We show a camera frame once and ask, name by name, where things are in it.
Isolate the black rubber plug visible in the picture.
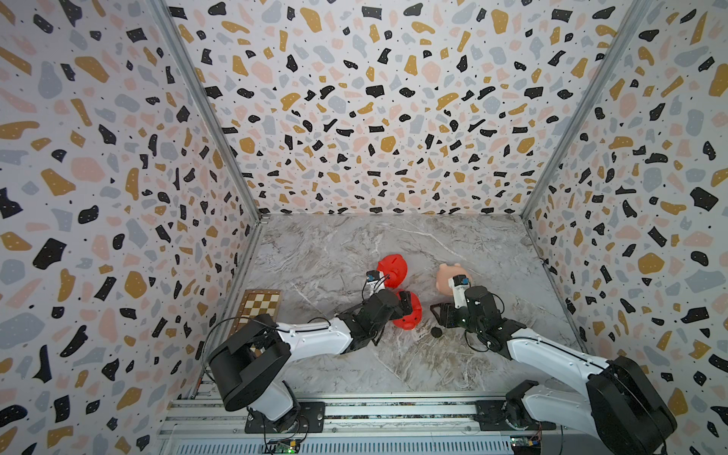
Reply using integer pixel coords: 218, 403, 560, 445
430, 326, 444, 339

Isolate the pink piggy bank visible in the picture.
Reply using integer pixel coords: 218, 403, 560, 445
435, 264, 470, 297

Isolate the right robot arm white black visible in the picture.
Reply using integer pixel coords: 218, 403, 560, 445
430, 284, 678, 454

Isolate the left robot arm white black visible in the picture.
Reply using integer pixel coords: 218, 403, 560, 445
207, 288, 413, 426

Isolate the wooden chessboard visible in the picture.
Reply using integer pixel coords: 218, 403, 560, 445
229, 289, 282, 336

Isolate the right circuit board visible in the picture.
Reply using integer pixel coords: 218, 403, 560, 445
510, 436, 541, 455

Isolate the circuit board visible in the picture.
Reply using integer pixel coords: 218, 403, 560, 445
510, 436, 541, 455
265, 439, 301, 455

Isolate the left circuit board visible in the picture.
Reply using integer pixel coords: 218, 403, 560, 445
265, 439, 301, 455

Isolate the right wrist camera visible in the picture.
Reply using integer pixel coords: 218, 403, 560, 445
449, 274, 471, 309

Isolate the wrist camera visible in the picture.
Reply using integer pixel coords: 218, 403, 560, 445
362, 270, 389, 300
449, 274, 471, 309

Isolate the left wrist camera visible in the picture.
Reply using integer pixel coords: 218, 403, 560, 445
362, 270, 389, 300

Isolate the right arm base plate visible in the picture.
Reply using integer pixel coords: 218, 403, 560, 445
473, 399, 557, 431

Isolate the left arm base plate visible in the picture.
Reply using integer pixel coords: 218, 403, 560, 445
245, 401, 326, 435

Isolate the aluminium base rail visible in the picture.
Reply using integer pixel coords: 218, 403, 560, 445
153, 392, 608, 454

